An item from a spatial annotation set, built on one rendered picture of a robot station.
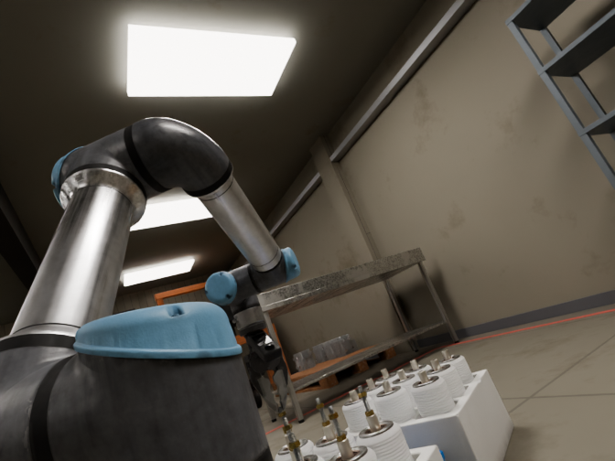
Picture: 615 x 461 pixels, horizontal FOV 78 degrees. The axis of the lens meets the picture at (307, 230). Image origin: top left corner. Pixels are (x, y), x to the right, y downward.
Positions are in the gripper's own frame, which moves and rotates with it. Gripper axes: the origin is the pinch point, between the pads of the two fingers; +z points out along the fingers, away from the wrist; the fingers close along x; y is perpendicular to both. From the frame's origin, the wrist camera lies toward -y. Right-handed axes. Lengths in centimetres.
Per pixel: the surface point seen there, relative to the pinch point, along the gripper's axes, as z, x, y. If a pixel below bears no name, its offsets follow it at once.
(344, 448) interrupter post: 7.8, -2.6, -26.7
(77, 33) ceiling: -234, 24, 105
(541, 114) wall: -95, -242, 49
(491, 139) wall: -102, -238, 86
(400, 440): 12.2, -15.0, -23.5
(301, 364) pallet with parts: 11, -129, 386
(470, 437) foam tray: 22.9, -38.5, -11.9
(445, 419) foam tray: 17.3, -35.2, -9.9
